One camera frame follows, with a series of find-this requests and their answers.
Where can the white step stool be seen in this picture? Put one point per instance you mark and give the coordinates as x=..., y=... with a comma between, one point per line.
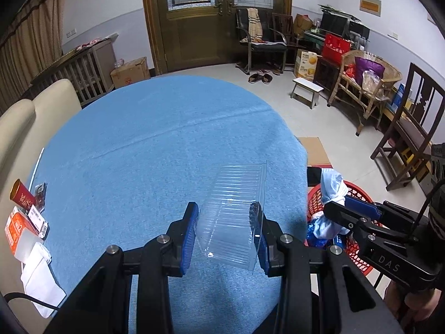
x=307, y=85

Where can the wooden slatted crib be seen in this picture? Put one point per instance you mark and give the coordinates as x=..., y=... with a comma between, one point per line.
x=90, y=73

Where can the clear plastic tray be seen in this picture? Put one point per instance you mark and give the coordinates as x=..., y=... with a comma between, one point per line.
x=229, y=208

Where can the flat cardboard sheet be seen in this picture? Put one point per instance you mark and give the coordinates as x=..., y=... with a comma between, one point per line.
x=314, y=151

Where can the beige curtain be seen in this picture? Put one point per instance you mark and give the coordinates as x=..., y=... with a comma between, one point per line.
x=31, y=41

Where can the red patterned cloth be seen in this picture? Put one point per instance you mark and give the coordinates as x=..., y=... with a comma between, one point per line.
x=88, y=44

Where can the orange wall sign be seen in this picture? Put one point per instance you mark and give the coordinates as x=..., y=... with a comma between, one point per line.
x=371, y=5

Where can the red gift bag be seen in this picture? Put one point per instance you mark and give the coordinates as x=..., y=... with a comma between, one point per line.
x=335, y=48

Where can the wicker chair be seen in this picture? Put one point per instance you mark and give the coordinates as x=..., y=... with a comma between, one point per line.
x=391, y=78

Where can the dark snack packet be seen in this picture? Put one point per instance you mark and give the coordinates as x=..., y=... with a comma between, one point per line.
x=41, y=195

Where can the person's right hand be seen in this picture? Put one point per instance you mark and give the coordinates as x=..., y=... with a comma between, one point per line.
x=413, y=304

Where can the blue carton box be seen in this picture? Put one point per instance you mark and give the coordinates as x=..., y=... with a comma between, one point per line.
x=339, y=243

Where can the red plastic basket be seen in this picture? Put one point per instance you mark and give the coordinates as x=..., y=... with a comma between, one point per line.
x=358, y=193

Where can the wooden double door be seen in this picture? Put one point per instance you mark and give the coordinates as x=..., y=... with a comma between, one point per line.
x=194, y=41

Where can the red paper cup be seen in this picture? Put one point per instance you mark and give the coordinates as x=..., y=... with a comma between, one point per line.
x=24, y=198

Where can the large brown wooden chair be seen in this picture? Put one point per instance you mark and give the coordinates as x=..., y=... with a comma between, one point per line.
x=410, y=132

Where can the dark wooden chair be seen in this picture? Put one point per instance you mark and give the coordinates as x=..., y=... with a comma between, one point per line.
x=283, y=24

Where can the beige leather sofa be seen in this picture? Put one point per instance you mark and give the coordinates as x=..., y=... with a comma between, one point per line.
x=21, y=121

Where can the small white pink box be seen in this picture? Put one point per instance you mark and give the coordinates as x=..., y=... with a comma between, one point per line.
x=38, y=221

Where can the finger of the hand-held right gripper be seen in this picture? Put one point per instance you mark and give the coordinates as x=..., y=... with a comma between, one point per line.
x=361, y=207
x=337, y=214

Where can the black metal armchair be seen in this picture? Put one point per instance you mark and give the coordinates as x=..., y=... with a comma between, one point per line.
x=267, y=47

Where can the purple bag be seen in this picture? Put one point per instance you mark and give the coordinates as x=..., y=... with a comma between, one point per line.
x=368, y=68

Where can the white wall socket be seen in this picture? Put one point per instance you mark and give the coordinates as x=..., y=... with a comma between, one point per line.
x=71, y=33

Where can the yellow white carton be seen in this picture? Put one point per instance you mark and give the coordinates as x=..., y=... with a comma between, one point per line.
x=306, y=64

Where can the small open cardboard box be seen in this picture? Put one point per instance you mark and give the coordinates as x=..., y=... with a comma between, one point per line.
x=302, y=24

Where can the orange white tissue box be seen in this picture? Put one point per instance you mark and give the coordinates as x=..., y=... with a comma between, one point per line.
x=17, y=233

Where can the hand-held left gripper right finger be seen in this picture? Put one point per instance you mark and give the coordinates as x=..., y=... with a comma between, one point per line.
x=262, y=255

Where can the striped towel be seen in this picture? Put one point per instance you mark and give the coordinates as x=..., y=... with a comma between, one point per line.
x=254, y=24

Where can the pale blue cloth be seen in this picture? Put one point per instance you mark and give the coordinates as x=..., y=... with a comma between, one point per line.
x=333, y=184

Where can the brown cardboard box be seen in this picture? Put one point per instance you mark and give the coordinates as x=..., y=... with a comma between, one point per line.
x=132, y=73

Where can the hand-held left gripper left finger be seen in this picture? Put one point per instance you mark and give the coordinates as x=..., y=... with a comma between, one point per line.
x=189, y=236

